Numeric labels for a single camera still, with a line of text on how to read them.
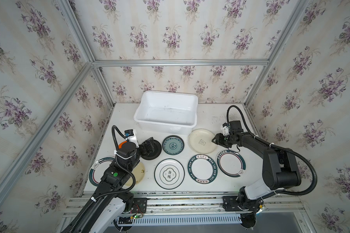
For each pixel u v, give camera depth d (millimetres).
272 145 511
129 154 532
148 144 662
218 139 832
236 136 691
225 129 867
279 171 453
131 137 635
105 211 560
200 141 979
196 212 719
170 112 1144
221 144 835
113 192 482
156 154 922
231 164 884
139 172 840
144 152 660
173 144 957
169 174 837
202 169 878
